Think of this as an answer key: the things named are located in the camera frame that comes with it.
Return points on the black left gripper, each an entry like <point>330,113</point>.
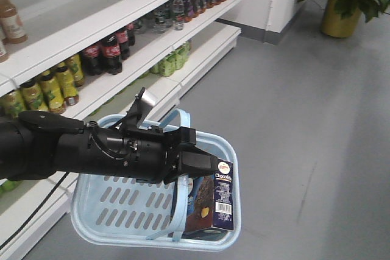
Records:
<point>155,156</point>

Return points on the dark blue Chocofello cookie box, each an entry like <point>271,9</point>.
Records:
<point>210,205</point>

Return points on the light blue plastic basket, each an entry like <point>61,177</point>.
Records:
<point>120,211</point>

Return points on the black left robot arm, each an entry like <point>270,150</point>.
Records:
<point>37,144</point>

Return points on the white store shelving unit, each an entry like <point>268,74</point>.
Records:
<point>167,63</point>

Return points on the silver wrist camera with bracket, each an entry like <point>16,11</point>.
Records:
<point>144,102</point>

